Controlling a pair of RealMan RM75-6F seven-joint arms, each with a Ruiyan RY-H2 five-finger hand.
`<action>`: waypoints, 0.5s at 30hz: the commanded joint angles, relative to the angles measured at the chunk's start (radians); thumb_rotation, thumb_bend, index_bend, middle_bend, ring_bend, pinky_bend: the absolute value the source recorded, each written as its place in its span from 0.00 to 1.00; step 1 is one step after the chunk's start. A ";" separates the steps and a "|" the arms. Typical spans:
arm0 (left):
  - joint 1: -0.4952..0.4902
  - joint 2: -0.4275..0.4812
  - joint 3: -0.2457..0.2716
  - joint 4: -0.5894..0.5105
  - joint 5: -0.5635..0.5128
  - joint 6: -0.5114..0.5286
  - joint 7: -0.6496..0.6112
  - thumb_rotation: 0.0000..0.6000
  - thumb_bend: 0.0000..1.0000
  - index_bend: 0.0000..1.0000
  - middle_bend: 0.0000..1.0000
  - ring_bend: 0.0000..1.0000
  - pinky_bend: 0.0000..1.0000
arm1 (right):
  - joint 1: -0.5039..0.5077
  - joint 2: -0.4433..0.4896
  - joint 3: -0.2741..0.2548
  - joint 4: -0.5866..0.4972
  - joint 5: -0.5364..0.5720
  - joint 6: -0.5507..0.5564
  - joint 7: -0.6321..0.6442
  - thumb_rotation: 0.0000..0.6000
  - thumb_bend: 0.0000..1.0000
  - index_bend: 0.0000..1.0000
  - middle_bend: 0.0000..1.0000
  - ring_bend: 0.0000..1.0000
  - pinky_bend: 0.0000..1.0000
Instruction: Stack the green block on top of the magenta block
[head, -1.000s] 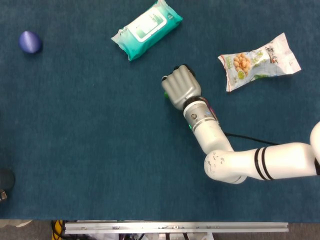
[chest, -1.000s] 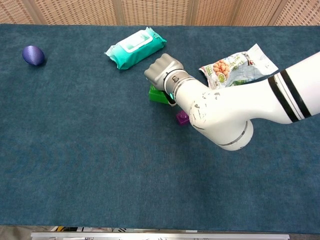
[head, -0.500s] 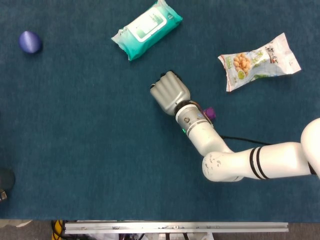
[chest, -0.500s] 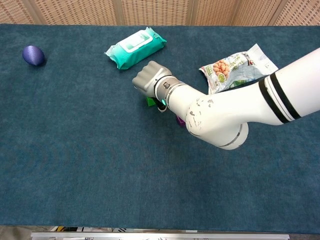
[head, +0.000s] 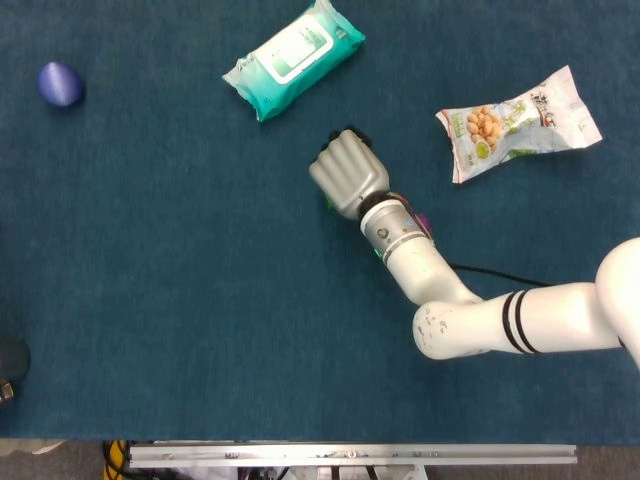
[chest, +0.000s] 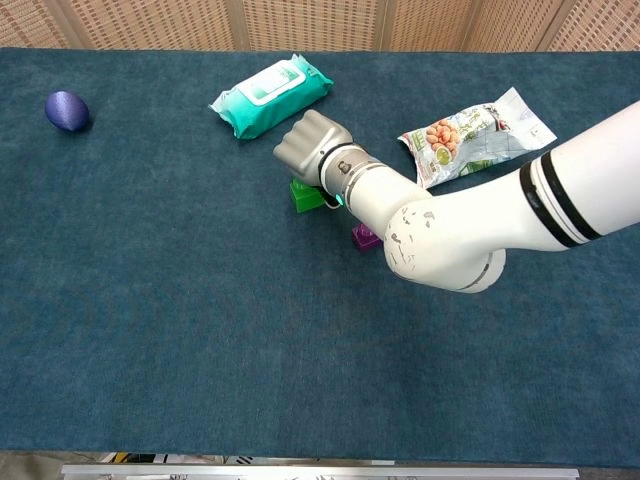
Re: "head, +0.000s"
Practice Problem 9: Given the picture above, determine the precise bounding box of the teal wet wipes pack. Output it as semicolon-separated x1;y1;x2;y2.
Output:
221;0;367;123

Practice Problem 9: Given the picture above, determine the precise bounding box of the purple egg-shaped ball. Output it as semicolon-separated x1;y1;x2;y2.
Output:
36;61;85;108

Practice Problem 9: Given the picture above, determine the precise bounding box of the aluminium profile rail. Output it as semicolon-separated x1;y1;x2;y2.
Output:
128;442;579;469

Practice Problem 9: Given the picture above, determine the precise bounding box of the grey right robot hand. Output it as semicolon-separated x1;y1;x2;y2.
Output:
308;127;390;221

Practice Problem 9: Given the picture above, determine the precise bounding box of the teal table cloth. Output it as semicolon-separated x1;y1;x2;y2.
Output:
0;0;640;444

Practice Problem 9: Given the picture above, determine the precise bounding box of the white peanut snack bag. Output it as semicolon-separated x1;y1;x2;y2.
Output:
434;64;604;185

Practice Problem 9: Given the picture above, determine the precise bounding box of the yellow and black cable bundle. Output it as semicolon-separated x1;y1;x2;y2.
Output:
98;439;132;480

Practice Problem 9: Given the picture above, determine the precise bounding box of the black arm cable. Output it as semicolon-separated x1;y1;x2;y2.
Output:
447;262;551;289

